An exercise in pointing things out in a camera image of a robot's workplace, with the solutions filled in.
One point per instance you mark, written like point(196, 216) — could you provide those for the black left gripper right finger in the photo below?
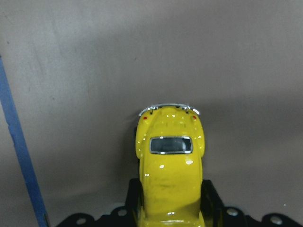
point(211, 205)

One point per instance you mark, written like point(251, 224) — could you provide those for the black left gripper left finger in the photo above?
point(134, 202)

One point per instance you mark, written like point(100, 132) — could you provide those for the yellow beetle toy car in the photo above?
point(170, 145)

